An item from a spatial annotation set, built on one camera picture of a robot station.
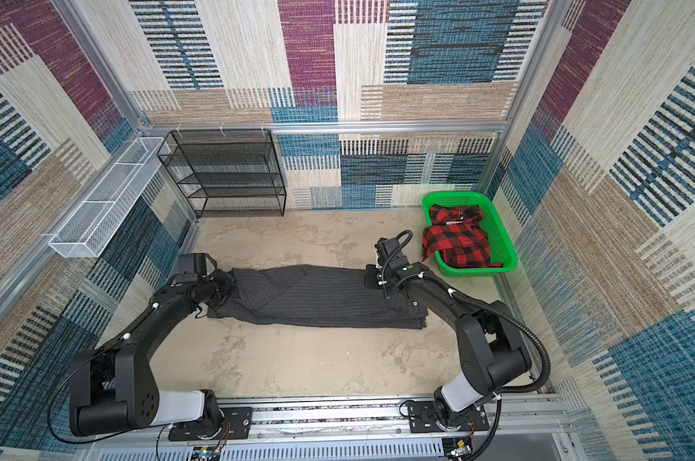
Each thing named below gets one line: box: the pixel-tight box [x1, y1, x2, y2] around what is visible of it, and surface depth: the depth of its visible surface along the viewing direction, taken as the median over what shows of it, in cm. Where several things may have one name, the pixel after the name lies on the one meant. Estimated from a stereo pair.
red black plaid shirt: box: [421, 203, 504, 268], surface depth 102 cm
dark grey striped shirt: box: [207, 264, 430, 329], surface depth 94 cm
